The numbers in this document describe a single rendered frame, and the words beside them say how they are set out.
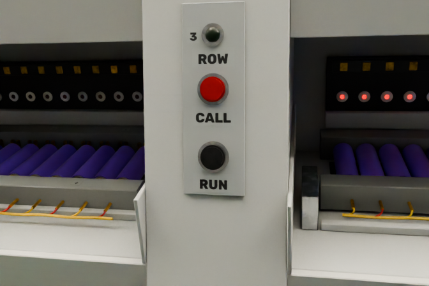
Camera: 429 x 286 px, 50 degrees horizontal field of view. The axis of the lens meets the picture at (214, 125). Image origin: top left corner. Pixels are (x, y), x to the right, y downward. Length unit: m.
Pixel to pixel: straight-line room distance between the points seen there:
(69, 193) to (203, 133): 0.14
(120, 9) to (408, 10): 0.18
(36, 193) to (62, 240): 0.05
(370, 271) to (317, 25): 0.16
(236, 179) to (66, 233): 0.15
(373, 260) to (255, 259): 0.08
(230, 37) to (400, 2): 0.10
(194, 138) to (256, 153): 0.04
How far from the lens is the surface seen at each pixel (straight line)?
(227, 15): 0.29
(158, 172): 0.31
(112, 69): 0.49
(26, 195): 0.41
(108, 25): 0.33
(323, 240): 0.34
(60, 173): 0.43
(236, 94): 0.29
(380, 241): 0.35
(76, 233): 0.37
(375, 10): 0.30
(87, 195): 0.39
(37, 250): 0.37
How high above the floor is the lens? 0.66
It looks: 5 degrees down
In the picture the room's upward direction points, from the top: straight up
